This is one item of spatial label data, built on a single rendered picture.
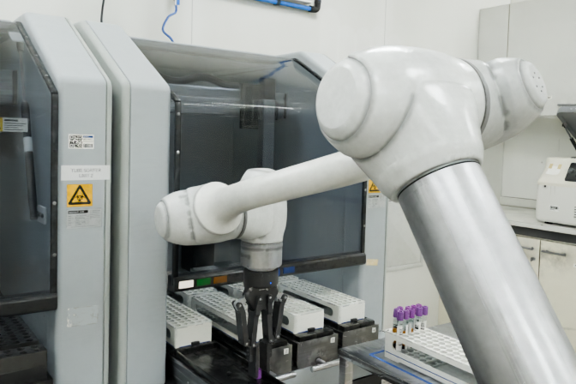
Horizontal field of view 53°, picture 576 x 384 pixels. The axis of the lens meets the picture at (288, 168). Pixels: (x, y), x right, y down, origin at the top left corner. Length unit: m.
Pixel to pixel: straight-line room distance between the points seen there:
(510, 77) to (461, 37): 3.12
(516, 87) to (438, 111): 0.16
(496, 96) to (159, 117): 0.80
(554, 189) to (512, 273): 2.74
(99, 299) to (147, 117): 0.41
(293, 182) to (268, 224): 0.22
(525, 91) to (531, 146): 3.37
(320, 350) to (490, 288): 1.00
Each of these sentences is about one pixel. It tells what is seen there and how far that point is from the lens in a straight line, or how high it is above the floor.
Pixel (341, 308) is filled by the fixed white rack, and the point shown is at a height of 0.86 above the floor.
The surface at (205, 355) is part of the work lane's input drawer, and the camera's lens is 1.44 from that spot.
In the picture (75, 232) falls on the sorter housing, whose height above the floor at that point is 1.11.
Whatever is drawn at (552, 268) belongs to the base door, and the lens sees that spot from 3.39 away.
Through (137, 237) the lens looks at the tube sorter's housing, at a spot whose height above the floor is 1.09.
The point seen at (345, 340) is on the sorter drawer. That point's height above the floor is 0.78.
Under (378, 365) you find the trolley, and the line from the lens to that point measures 1.37.
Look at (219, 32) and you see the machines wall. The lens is 2.70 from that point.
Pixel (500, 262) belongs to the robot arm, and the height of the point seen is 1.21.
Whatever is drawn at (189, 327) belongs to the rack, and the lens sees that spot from 1.45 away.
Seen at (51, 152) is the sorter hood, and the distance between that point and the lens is 1.24.
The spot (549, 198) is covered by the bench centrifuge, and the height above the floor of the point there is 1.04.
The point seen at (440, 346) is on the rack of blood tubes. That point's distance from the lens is 1.34.
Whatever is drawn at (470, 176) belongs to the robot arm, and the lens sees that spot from 0.64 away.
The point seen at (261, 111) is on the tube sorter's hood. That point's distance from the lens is 1.44.
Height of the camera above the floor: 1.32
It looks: 3 degrees down
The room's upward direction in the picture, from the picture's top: 2 degrees clockwise
